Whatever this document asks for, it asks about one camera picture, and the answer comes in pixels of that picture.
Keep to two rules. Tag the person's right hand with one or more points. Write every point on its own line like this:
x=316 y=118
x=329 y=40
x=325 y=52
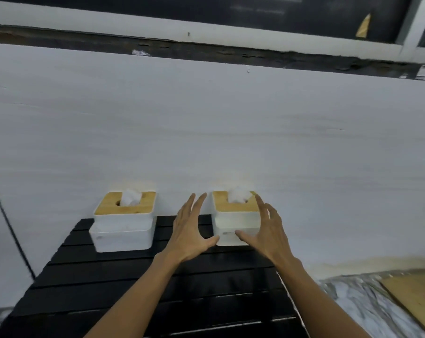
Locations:
x=268 y=235

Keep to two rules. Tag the person's left hand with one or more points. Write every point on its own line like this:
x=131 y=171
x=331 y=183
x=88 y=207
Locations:
x=187 y=235

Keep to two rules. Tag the white tissue box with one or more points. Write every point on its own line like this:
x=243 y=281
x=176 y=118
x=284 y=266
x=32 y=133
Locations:
x=233 y=221
x=122 y=232

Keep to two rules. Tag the person's right forearm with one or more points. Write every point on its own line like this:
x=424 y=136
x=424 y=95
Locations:
x=318 y=302

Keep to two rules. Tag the person's left forearm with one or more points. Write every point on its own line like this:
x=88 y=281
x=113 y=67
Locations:
x=135 y=299

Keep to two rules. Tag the white tissue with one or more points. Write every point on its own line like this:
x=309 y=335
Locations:
x=130 y=197
x=238 y=195

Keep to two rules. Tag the black slatted table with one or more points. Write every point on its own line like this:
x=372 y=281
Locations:
x=163 y=285

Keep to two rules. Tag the brown cardboard sheet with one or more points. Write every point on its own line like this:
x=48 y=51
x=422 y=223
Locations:
x=413 y=295

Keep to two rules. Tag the yellow sticker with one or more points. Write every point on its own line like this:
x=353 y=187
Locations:
x=364 y=28

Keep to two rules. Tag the dark window with white frame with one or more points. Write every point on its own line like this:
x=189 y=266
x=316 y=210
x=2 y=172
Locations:
x=198 y=14

